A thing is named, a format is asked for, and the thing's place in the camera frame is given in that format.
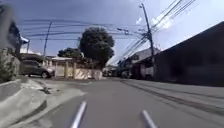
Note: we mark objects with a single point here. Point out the grey asphalt road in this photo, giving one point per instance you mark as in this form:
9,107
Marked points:
126,103

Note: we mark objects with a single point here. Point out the utility pole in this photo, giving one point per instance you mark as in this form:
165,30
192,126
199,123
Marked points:
148,30
46,39

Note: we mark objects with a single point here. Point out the small dark tree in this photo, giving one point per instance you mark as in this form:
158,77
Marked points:
70,52

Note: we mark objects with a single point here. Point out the robot's own part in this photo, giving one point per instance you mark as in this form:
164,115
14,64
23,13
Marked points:
147,119
78,115

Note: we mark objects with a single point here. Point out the grey concrete pavement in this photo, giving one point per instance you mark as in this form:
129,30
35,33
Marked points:
20,100

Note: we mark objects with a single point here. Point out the large dark tree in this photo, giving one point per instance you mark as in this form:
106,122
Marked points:
97,44

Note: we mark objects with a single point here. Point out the building with grey roof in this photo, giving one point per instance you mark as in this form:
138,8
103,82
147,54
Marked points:
138,63

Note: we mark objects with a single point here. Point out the pale yellow wall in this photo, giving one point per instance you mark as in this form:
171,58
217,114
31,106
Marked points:
76,71

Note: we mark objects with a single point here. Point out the dark building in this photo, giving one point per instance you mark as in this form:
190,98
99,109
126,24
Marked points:
193,60

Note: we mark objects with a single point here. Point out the grey car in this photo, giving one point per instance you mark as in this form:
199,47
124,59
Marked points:
35,68

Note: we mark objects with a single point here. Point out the pale wall with plants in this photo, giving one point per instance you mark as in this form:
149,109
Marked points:
7,65

